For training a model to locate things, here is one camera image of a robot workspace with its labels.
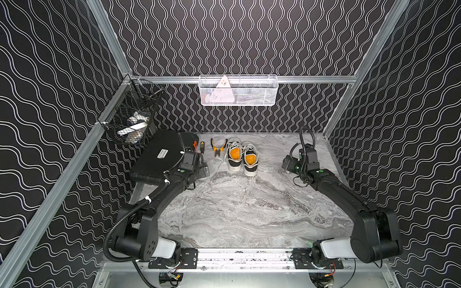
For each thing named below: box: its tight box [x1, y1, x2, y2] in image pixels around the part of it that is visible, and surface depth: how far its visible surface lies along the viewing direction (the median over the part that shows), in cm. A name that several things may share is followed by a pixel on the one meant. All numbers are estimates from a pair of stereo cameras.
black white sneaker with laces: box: [226, 138, 244, 172], surface depth 103 cm
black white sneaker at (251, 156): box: [242, 143, 260, 177], surface depth 101 cm
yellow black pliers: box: [210, 138, 229, 158], surface depth 112 cm
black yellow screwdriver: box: [199, 141, 205, 156], surface depth 115 cm
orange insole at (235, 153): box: [229, 147, 241, 160], surface depth 108 cm
